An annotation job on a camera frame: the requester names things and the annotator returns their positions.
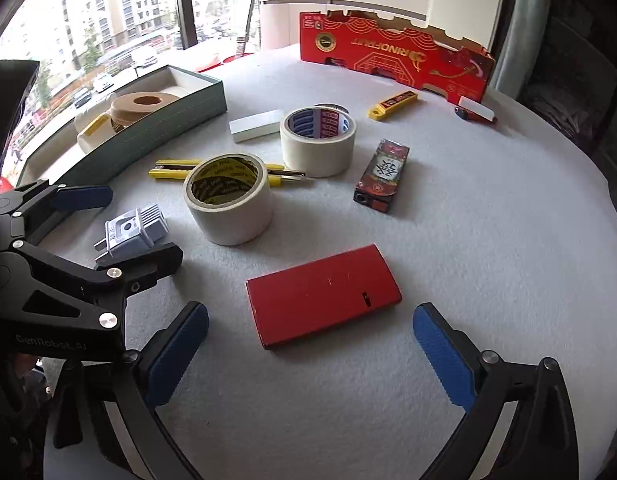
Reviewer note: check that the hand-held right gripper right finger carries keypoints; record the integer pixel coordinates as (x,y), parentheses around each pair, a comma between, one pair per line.
(443,360)

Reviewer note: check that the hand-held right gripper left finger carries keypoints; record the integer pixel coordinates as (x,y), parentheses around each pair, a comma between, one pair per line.
(178,355)

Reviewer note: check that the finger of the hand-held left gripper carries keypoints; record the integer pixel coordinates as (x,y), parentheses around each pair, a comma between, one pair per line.
(148,262)
(83,197)

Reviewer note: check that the white plug adapter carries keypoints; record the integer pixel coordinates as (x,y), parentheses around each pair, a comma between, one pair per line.
(133,235)

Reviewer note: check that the yellow label pill bottle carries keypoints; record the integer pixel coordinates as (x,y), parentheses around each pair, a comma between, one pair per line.
(88,136)

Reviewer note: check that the yellow black print tape roll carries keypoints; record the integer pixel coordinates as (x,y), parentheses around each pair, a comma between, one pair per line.
(228,225)

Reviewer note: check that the large yellow utility knife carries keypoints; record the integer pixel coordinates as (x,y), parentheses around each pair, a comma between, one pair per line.
(168,170)

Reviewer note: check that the brown tape disc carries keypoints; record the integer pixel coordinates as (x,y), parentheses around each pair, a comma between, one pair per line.
(126,110)

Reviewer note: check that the grey shallow tray box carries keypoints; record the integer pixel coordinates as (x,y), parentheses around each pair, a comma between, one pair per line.
(153,125)

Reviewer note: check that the red case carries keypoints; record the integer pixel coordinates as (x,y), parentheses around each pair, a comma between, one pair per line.
(323,302)

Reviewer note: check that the white rectangular block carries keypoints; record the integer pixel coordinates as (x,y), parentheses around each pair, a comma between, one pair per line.
(253,125)

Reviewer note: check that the blue print masking tape roll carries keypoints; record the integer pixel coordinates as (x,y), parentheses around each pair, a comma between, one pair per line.
(313,157)

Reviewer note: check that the dark red patterned box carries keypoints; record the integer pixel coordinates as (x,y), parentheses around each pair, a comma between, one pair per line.
(383,175)

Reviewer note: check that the red basin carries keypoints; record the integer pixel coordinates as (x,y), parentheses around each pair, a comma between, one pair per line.
(234,58)

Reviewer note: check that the metal pole with brush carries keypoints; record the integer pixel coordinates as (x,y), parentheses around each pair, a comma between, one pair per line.
(240,45)

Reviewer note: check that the small white eraser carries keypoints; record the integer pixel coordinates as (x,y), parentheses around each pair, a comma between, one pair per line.
(476,111)

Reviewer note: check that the small yellow utility knife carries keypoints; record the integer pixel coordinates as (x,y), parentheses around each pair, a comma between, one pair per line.
(393,105)

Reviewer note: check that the dark glass cabinet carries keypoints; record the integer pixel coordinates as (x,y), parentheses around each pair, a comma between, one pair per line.
(588,85)

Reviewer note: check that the red cardboard box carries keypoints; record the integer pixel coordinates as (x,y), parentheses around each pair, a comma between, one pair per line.
(388,52)

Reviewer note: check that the grey curtain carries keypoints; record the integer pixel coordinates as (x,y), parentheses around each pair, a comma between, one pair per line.
(525,25)

